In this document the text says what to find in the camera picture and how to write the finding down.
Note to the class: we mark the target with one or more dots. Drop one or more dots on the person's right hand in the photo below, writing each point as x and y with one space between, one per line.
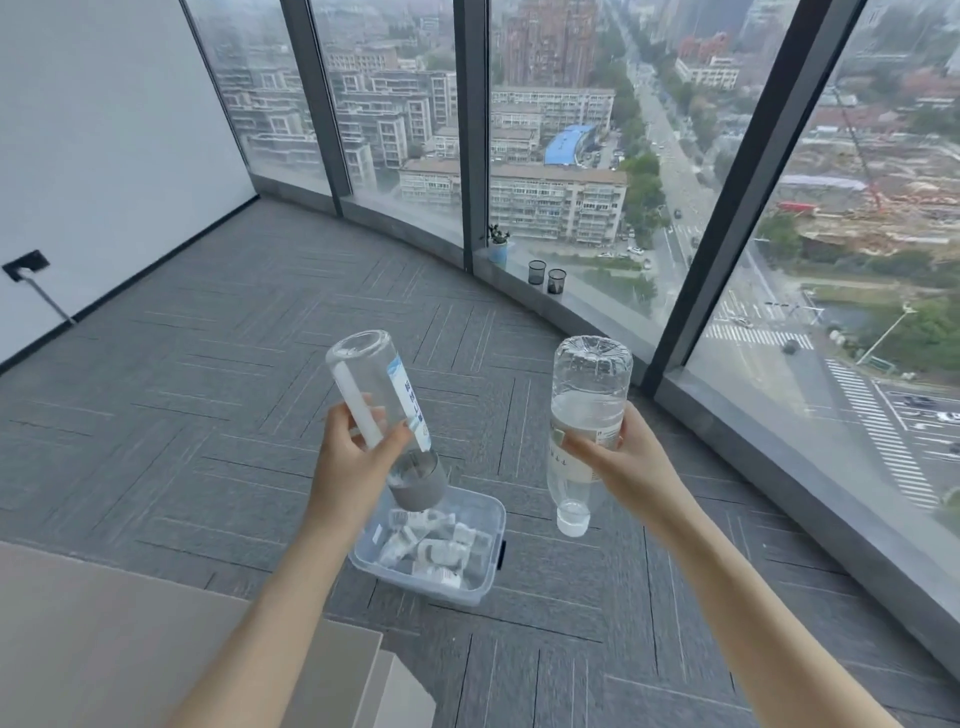
637 472

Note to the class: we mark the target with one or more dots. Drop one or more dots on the person's left hand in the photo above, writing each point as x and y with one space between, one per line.
341 480

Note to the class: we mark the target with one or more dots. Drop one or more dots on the person's left thumb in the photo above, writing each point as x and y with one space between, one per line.
394 444

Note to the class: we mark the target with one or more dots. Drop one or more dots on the person's right thumb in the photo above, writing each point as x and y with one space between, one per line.
585 450

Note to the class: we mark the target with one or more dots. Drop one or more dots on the clear water bottle white cap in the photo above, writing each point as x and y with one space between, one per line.
589 390

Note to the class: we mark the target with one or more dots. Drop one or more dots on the clear bottle with grey cap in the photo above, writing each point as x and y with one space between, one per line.
375 375

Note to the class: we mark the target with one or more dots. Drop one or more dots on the person's left forearm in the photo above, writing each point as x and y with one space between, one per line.
277 622

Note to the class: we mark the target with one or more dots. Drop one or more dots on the person's right forearm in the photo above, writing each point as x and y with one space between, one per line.
750 622

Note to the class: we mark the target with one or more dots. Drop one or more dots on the pile of small clear bottles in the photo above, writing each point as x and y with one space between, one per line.
431 551

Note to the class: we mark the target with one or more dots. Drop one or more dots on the clear plastic storage bin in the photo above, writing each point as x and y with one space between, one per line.
480 570

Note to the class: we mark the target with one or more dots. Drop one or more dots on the black mesh cup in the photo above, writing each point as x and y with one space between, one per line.
556 281
536 273

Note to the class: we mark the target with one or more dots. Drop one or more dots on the small plant in blue pot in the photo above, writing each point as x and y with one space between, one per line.
498 244

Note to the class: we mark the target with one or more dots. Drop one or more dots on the dark window mullion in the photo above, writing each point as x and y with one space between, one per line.
750 180
472 135
315 90

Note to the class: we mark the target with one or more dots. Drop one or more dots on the black wall socket plate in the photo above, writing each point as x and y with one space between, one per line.
26 265

